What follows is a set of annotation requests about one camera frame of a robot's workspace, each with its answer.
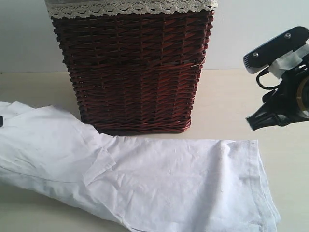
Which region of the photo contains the white t-shirt red lettering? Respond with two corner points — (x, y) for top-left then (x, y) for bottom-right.
(0, 101), (280, 232)

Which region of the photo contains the cream lace basket liner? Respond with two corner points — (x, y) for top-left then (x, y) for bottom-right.
(45, 0), (218, 19)

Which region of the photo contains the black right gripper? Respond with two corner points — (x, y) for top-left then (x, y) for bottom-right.
(246, 66), (309, 131)

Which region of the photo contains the brown wicker basket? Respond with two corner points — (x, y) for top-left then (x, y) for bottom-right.
(52, 10), (214, 135)

